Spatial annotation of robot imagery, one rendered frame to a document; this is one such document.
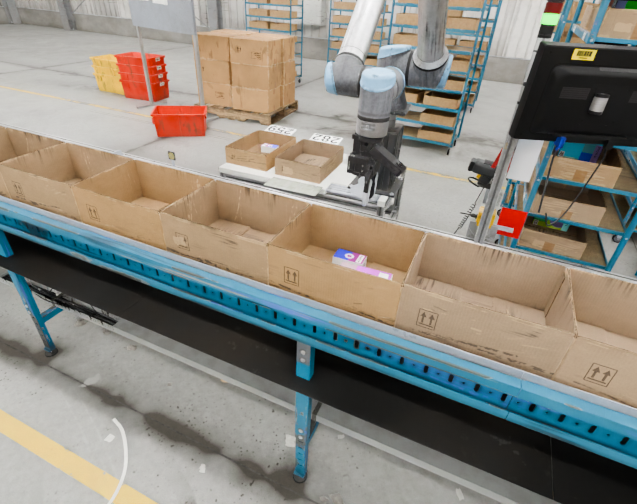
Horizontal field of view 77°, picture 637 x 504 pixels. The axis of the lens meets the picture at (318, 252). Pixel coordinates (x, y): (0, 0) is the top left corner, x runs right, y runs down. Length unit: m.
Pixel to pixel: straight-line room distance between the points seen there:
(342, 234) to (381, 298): 0.36
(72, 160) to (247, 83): 4.13
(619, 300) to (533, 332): 0.37
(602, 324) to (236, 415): 1.48
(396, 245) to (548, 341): 0.52
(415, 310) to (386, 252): 0.33
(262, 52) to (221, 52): 0.64
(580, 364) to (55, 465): 1.90
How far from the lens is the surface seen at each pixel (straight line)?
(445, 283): 1.34
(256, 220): 1.51
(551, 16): 1.66
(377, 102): 1.13
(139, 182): 1.83
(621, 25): 2.16
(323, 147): 2.58
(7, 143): 2.42
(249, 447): 1.93
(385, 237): 1.31
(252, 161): 2.40
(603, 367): 1.12
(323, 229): 1.38
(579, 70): 1.57
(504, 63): 10.78
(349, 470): 1.89
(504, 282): 1.32
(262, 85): 5.86
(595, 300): 1.36
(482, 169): 1.80
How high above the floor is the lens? 1.66
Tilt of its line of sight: 34 degrees down
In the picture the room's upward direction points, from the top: 3 degrees clockwise
